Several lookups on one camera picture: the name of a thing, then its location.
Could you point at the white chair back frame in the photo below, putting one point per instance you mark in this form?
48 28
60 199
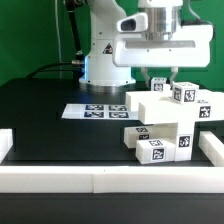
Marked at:
159 108

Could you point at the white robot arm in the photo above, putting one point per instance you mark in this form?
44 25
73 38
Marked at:
154 37

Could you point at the white chair seat part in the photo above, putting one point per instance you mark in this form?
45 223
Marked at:
181 134

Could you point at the white left fence bar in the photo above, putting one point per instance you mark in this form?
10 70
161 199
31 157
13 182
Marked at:
6 142

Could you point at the white right fence bar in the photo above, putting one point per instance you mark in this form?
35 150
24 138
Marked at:
212 147

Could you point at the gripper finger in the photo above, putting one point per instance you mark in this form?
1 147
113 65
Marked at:
144 71
174 71

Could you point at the white fence bar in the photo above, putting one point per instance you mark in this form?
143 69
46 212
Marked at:
212 147
68 179
6 142

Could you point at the white front fence bar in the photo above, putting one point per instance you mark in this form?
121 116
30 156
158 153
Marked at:
68 179

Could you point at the white marker base plate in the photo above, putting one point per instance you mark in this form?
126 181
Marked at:
98 112

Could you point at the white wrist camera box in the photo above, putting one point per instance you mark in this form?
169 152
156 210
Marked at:
133 24

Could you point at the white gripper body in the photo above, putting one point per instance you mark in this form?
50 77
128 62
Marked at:
189 46

